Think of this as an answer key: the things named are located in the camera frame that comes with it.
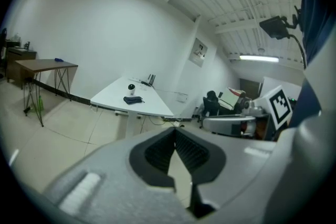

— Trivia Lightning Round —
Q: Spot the black device cable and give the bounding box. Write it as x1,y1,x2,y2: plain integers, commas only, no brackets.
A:
288,33,308,69

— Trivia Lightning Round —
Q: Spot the long ceiling light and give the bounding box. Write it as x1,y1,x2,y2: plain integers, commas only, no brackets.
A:
238,54,280,63

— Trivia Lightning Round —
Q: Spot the white board panel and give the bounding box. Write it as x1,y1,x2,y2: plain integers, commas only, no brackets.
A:
258,76,302,103

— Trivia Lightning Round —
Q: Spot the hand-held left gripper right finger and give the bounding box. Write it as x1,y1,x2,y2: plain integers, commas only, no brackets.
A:
174,127,292,219

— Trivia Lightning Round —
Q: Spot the black router with antennas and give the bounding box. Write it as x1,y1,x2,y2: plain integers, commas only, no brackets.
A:
141,73,157,87

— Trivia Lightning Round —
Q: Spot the black office chair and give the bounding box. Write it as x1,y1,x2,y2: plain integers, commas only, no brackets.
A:
198,90,221,129

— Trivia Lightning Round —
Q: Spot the dark wooden cabinet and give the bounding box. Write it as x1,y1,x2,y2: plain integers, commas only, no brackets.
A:
5,47,37,90

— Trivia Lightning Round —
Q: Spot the stack of cardboard boxes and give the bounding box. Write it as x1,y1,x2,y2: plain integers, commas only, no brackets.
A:
217,87,247,111

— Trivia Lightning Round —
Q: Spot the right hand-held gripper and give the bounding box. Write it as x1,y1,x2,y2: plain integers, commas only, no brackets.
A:
203,85,293,141

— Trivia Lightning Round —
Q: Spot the black chest-mounted device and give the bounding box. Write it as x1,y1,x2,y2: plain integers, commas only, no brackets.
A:
259,15,291,40

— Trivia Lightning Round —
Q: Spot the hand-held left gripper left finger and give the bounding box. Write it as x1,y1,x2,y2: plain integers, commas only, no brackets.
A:
43,127,200,224

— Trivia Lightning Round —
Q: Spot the white desk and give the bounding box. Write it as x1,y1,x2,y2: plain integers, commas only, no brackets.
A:
90,75,175,140

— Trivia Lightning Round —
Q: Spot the brown door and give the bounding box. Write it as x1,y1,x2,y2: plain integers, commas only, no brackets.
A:
239,78,263,100

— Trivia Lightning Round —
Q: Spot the grey wall poster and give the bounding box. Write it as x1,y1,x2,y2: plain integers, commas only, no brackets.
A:
187,37,208,68

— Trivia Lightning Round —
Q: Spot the wooden table with wire legs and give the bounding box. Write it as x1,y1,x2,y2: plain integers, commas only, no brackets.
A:
15,58,79,128

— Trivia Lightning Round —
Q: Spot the dark blue cloth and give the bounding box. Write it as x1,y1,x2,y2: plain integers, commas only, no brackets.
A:
123,96,145,105

